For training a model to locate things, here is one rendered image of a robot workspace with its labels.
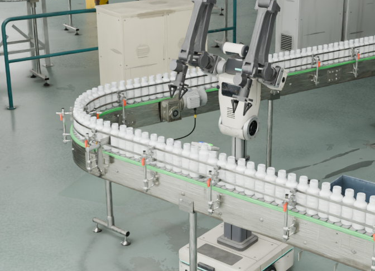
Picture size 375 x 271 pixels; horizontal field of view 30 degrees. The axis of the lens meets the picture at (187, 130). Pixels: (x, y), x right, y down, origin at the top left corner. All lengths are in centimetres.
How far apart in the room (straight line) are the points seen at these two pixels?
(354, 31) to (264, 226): 689
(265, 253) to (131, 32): 360
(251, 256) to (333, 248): 122
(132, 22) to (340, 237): 461
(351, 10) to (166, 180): 659
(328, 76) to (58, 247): 262
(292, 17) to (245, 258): 550
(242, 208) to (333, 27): 652
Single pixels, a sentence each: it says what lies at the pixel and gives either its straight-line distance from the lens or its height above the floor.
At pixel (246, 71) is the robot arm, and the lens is 385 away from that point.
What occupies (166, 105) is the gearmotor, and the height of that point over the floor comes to 98.
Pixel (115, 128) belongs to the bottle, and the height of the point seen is 115.
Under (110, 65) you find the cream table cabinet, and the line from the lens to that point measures 774.
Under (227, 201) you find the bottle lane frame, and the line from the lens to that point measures 359.
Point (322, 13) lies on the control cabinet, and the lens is 967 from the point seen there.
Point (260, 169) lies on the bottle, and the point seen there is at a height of 115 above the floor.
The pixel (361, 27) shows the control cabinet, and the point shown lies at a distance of 1025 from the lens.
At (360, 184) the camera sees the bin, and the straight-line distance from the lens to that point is 392.
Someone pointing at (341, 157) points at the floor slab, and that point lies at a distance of 674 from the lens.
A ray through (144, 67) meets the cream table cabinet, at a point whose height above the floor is 57.
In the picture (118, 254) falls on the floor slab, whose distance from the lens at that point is 504.
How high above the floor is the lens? 251
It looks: 20 degrees down
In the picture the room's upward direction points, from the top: 1 degrees counter-clockwise
